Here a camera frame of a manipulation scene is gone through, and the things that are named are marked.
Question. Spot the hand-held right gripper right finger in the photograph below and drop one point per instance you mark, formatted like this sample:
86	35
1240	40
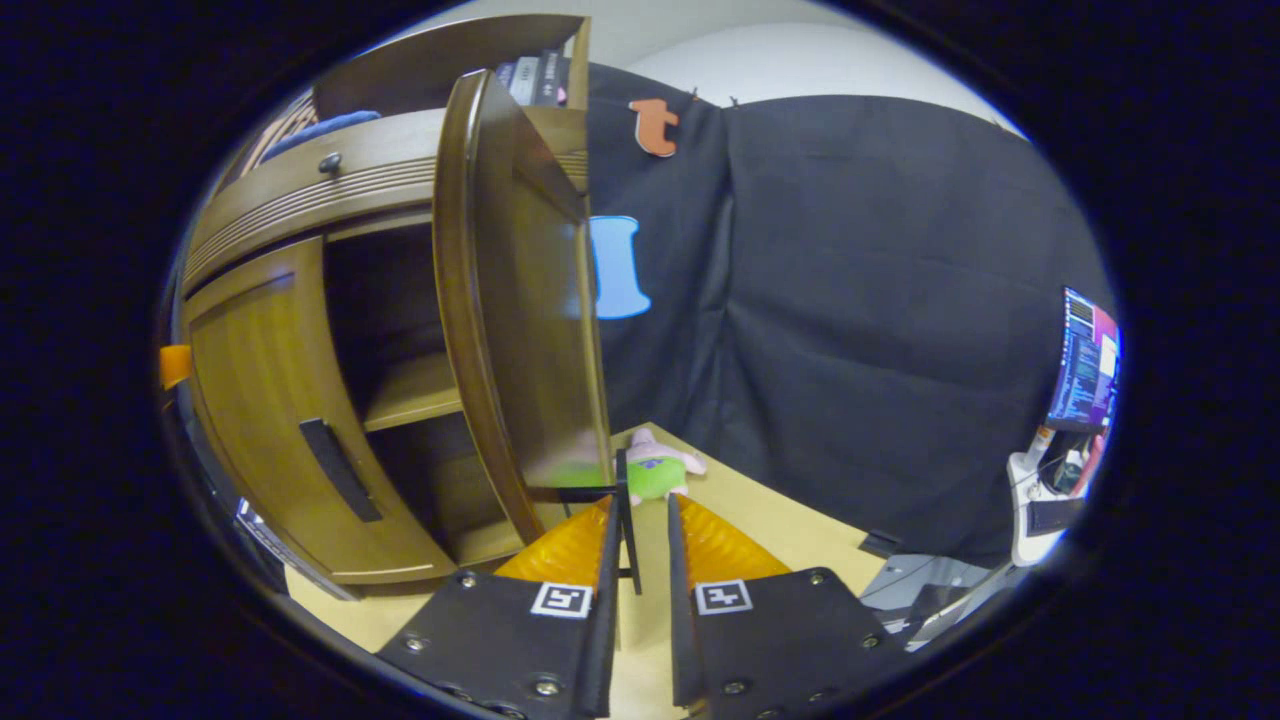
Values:
682	630

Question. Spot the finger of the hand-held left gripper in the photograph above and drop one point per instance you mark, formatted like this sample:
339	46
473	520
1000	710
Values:
175	366

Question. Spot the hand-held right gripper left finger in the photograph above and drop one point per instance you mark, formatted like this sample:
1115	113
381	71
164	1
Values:
606	640

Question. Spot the wooden cabinet door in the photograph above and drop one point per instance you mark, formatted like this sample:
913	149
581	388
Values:
260	400
540	330

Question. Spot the wooden double-door shoe cabinet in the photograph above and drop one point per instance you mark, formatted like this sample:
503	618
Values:
410	395

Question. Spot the wooden cabinet drawer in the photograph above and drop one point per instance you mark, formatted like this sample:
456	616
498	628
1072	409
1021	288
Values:
300	195

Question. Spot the pink and green plush toy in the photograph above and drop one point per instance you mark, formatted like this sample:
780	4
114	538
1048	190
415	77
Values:
655	475

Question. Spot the black round drawer knob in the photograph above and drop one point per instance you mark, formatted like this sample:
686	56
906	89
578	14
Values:
330	163

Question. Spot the folded blue towel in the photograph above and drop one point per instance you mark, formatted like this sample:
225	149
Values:
325	128

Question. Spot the white device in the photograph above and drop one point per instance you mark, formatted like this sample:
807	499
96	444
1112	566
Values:
1025	530

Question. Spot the black backdrop cloth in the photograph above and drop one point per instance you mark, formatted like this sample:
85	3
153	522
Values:
880	320

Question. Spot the blue cover book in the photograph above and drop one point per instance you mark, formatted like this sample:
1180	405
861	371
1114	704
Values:
505	78

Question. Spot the light spine book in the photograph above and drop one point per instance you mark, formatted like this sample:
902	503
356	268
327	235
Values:
525	80

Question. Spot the dark spine book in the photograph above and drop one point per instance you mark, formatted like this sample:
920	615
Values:
555	78

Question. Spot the computer monitor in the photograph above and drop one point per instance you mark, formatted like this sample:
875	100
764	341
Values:
1085	365

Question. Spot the grey metal frame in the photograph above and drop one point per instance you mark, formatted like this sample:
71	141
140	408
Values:
920	590

